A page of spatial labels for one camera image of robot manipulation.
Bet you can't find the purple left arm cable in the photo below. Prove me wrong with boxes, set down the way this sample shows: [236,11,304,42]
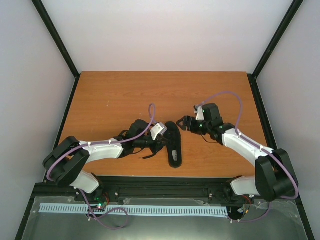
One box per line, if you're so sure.
[46,103,157,230]

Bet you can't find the black right frame post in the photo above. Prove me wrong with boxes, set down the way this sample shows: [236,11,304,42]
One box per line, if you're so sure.
[251,0,305,78]

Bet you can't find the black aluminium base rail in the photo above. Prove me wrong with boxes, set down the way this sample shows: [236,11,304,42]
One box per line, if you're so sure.
[32,175,253,207]

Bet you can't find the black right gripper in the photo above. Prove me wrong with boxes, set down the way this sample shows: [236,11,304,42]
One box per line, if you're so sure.
[176,115,211,136]

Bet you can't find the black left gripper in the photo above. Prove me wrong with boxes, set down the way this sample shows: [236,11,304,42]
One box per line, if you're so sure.
[134,135,171,155]

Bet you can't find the right small wiring board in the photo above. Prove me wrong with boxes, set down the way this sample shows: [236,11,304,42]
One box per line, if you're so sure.
[237,203,252,216]

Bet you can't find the black canvas sneaker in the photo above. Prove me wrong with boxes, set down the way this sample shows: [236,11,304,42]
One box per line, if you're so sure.
[163,121,182,168]

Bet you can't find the light blue slotted cable duct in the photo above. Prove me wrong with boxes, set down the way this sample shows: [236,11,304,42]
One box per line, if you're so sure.
[38,203,228,218]

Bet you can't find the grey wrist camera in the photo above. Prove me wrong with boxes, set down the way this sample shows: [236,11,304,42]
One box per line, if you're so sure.
[194,104,205,121]
[150,122,168,141]

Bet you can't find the black left frame post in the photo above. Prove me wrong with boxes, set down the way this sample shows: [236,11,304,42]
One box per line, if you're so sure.
[31,0,81,79]

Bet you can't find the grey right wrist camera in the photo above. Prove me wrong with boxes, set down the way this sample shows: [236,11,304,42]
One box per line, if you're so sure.
[194,104,205,121]

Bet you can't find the black frame post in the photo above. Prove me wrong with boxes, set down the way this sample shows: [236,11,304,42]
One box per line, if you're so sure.
[31,0,81,79]
[251,0,305,78]

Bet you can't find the green lit controller board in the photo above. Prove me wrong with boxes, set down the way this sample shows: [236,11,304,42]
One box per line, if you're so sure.
[90,201,109,214]

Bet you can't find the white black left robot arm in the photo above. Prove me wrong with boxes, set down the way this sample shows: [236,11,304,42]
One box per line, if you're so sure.
[42,119,168,202]

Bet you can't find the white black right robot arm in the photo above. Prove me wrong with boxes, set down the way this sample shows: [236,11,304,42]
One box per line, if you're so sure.
[177,103,299,202]

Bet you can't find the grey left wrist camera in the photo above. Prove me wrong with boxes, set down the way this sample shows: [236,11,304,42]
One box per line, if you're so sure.
[150,122,168,141]

